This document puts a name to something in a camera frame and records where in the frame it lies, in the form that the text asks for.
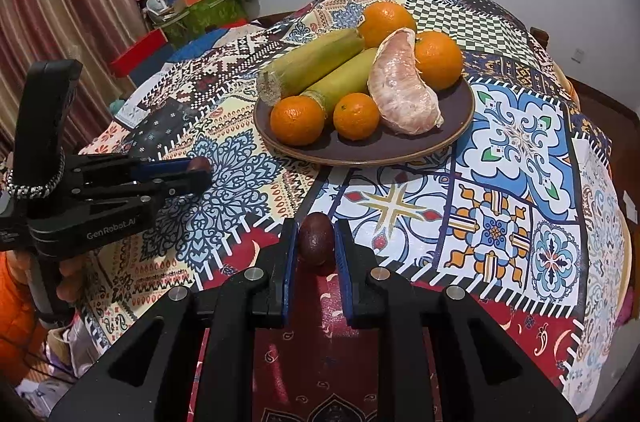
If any patchwork printed blanket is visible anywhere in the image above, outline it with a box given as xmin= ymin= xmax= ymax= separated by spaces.
xmin=75 ymin=0 xmax=631 ymax=422

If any red flat box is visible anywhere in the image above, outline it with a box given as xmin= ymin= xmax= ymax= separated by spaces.
xmin=110 ymin=30 xmax=169 ymax=78

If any small orange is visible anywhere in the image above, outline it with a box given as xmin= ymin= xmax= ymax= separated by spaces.
xmin=332 ymin=92 xmax=382 ymax=141

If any person's left hand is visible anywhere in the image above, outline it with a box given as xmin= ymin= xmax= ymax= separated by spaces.
xmin=55 ymin=246 xmax=90 ymax=304

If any pile of light cloth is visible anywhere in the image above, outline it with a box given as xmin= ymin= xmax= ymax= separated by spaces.
xmin=15 ymin=317 xmax=101 ymax=405

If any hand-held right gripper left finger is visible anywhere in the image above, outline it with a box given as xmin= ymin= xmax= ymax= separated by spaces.
xmin=47 ymin=217 xmax=301 ymax=422

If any striped curtain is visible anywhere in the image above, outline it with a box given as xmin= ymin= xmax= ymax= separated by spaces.
xmin=0 ymin=0 xmax=158 ymax=153

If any person's left forearm orange sleeve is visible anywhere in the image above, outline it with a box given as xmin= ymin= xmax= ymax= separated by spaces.
xmin=0 ymin=249 xmax=42 ymax=384

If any green cardboard box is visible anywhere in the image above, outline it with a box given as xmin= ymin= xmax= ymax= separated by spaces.
xmin=150 ymin=0 xmax=251 ymax=48

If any peeled pomelo segment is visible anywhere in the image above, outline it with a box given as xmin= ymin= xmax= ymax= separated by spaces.
xmin=367 ymin=28 xmax=445 ymax=135

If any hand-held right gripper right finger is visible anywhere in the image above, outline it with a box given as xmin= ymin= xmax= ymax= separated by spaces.
xmin=334 ymin=218 xmax=579 ymax=422

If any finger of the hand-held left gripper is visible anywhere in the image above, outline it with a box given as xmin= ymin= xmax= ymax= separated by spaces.
xmin=127 ymin=157 xmax=201 ymax=181
xmin=137 ymin=169 xmax=214 ymax=204

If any dark brown round plate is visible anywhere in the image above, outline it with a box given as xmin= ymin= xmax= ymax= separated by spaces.
xmin=253 ymin=75 xmax=476 ymax=167

